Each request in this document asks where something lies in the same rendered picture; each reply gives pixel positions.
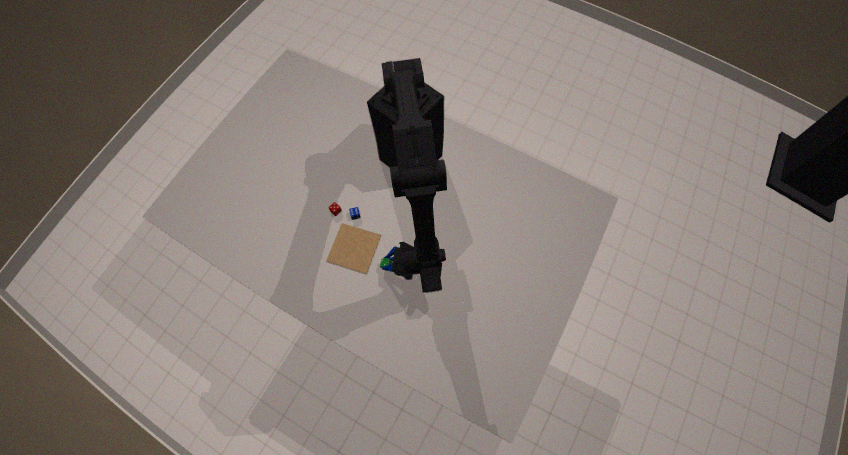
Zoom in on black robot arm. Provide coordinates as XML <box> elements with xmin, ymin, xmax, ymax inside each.
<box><xmin>381</xmin><ymin>58</ymin><xmax>447</xmax><ymax>293</ymax></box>

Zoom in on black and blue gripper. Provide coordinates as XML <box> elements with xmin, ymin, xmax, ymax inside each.
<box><xmin>382</xmin><ymin>242</ymin><xmax>417</xmax><ymax>280</ymax></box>

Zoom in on tan flat mat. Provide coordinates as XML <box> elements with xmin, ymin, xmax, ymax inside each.
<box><xmin>327</xmin><ymin>223</ymin><xmax>381</xmax><ymax>274</ymax></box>

